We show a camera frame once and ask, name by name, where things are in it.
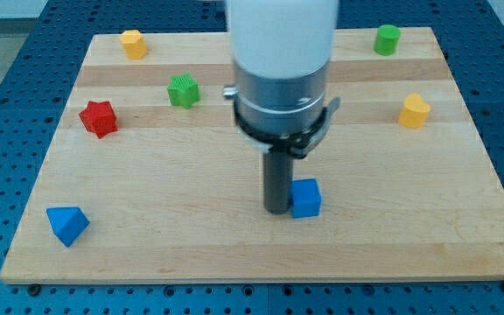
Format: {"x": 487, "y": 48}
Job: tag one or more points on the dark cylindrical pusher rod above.
{"x": 277, "y": 178}

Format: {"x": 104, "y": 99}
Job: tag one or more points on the silver flange with black clamp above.
{"x": 285, "y": 115}

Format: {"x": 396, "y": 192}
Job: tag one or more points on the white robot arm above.
{"x": 281, "y": 52}

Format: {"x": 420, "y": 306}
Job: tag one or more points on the green star block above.
{"x": 183, "y": 91}

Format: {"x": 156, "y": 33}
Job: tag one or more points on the red star block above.
{"x": 98, "y": 117}

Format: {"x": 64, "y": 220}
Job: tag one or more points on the blue cube block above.
{"x": 306, "y": 198}

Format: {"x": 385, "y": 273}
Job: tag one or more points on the green cylinder block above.
{"x": 386, "y": 39}

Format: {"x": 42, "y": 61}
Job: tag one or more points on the yellow heart block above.
{"x": 414, "y": 112}

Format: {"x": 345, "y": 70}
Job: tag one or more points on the wooden board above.
{"x": 175, "y": 196}

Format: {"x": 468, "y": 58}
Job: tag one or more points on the yellow hexagon block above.
{"x": 133, "y": 44}

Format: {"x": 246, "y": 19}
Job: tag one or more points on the blue triangle block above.
{"x": 67, "y": 223}

